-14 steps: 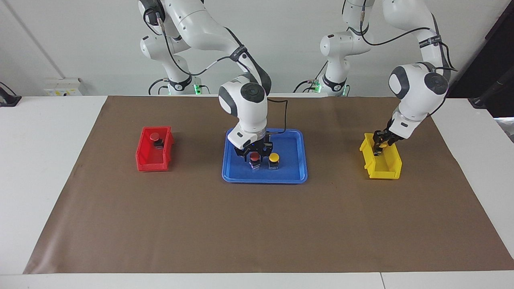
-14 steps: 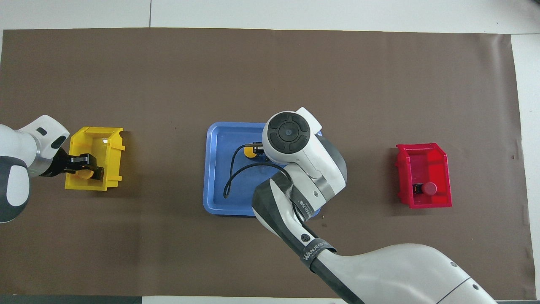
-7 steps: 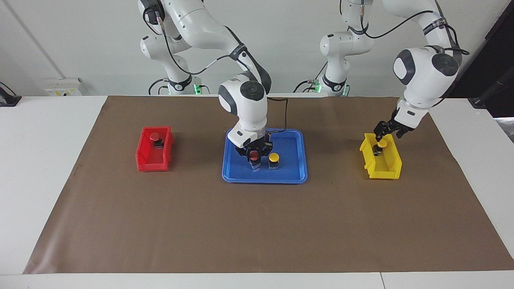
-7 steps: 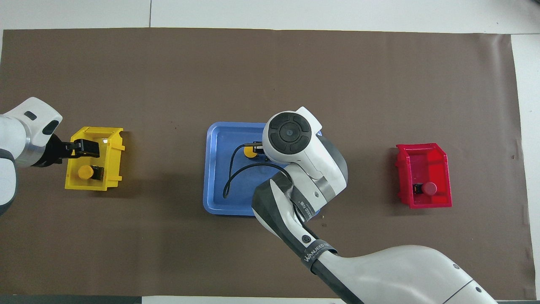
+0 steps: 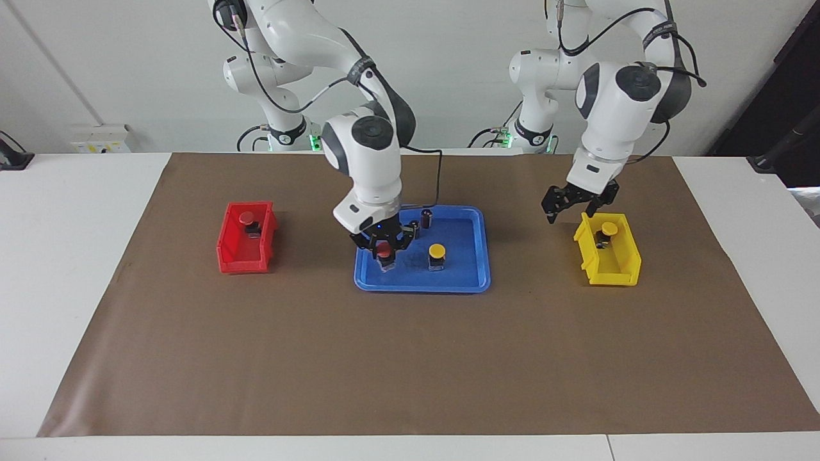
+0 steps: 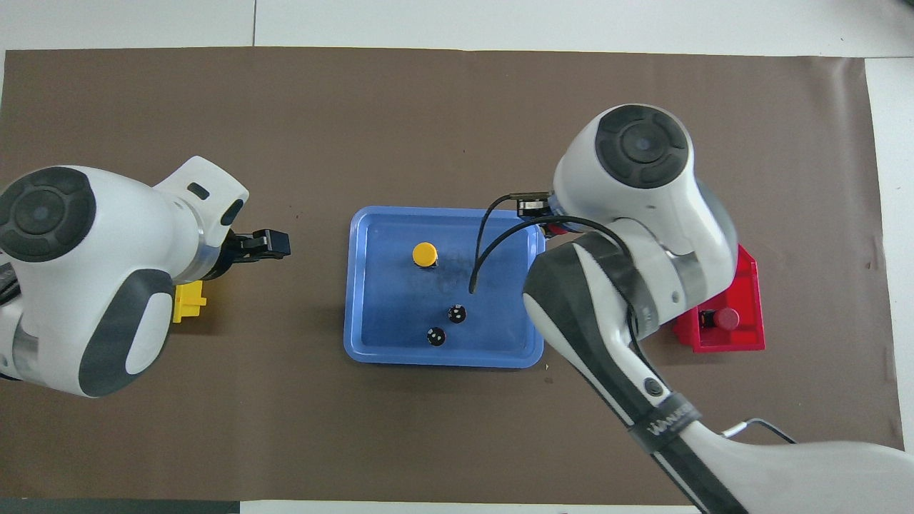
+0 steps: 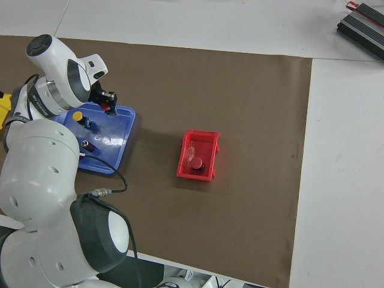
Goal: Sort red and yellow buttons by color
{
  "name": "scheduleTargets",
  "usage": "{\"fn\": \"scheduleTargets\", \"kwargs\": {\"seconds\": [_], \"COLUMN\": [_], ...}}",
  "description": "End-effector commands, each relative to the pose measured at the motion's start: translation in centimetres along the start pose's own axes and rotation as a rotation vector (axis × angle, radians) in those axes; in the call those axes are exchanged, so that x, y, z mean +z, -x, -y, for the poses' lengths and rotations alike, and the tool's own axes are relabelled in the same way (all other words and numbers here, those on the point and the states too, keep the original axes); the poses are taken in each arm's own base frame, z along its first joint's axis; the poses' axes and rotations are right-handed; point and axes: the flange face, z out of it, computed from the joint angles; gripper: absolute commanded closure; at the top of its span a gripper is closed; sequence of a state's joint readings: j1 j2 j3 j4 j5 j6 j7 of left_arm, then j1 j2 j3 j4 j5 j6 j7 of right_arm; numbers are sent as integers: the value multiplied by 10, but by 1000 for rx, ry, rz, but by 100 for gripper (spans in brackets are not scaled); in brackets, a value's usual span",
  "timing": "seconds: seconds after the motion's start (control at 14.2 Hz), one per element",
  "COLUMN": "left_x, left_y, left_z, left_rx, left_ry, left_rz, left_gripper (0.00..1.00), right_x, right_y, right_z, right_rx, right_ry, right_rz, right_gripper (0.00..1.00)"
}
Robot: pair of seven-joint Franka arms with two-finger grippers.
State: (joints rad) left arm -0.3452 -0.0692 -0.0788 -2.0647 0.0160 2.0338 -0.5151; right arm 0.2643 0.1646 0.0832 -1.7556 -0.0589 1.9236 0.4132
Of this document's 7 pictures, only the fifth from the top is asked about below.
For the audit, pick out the red plastic bin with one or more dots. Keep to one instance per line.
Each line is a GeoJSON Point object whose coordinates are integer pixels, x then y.
{"type": "Point", "coordinates": [246, 262]}

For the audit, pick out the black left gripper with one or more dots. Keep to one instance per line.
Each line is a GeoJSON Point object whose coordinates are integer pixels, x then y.
{"type": "Point", "coordinates": [592, 195]}

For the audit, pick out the grey white box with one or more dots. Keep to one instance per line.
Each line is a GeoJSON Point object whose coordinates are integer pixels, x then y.
{"type": "Point", "coordinates": [808, 205]}

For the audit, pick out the blue plastic tray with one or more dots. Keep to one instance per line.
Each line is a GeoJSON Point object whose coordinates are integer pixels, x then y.
{"type": "Point", "coordinates": [461, 275]}

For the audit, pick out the white wall power strip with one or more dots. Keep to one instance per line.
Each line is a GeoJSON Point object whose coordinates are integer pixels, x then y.
{"type": "Point", "coordinates": [99, 139]}

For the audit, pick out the yellow plastic bin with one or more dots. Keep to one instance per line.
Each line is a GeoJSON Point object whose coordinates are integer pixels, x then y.
{"type": "Point", "coordinates": [612, 276]}

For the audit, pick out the yellow push button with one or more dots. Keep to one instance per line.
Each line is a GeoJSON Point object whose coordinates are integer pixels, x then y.
{"type": "Point", "coordinates": [609, 228]}
{"type": "Point", "coordinates": [437, 250]}

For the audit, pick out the black clamp object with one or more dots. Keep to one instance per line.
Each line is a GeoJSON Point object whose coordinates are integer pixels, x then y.
{"type": "Point", "coordinates": [13, 159]}

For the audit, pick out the green lit base connector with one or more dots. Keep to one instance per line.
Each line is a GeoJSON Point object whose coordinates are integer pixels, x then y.
{"type": "Point", "coordinates": [314, 142]}
{"type": "Point", "coordinates": [506, 137]}

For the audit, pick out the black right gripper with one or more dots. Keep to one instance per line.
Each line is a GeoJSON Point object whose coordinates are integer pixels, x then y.
{"type": "Point", "coordinates": [381, 230]}

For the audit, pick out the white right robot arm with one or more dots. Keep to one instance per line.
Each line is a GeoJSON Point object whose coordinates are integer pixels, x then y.
{"type": "Point", "coordinates": [368, 153]}

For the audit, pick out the red push button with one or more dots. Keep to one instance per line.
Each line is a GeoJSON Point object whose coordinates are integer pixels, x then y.
{"type": "Point", "coordinates": [247, 218]}
{"type": "Point", "coordinates": [384, 251]}

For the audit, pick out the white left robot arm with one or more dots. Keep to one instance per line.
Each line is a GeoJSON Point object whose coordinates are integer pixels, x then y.
{"type": "Point", "coordinates": [608, 109]}

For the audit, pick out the brown paper mat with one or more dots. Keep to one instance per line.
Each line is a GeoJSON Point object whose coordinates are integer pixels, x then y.
{"type": "Point", "coordinates": [410, 358]}

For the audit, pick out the black cylindrical capacitor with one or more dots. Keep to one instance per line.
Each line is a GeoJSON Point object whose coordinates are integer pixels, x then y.
{"type": "Point", "coordinates": [426, 218]}
{"type": "Point", "coordinates": [416, 229]}

